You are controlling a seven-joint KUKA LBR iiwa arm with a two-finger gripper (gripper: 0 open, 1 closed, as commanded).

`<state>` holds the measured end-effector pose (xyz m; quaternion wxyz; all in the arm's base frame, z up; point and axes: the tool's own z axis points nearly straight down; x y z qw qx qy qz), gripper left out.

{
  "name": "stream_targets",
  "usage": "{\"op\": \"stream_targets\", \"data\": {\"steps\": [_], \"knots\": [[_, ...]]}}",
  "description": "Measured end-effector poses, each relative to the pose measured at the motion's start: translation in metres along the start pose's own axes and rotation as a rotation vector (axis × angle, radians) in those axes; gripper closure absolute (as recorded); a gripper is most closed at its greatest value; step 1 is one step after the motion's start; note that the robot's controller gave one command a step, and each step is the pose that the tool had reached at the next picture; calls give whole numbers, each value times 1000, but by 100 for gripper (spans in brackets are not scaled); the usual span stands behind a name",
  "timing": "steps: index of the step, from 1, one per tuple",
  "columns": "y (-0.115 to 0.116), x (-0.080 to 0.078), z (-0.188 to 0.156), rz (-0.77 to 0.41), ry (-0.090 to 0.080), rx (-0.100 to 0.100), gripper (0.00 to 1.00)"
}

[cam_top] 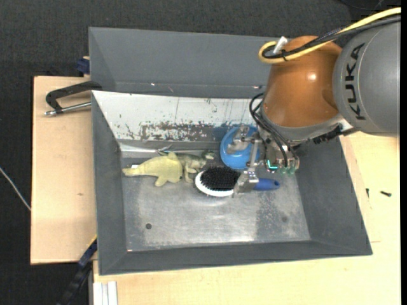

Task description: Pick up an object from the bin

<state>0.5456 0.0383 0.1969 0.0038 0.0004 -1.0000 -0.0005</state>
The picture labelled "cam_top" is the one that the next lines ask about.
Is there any grey metal bin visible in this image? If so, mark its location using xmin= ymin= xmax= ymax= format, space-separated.
xmin=88 ymin=26 xmax=373 ymax=276

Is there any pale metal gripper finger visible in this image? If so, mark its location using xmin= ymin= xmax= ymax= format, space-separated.
xmin=233 ymin=168 xmax=260 ymax=198
xmin=226 ymin=123 xmax=256 ymax=154

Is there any black bristle brush blue handle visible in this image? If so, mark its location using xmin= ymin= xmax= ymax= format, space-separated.
xmin=194 ymin=165 xmax=281 ymax=198

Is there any green toy dinosaur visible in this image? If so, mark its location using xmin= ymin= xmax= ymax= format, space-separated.
xmin=180 ymin=150 xmax=216 ymax=184

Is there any blue round bowl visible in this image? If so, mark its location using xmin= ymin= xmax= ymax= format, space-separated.
xmin=219 ymin=125 xmax=262 ymax=172

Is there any yellow plush toy animal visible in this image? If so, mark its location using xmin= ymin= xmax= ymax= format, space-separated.
xmin=122 ymin=152 xmax=184 ymax=187

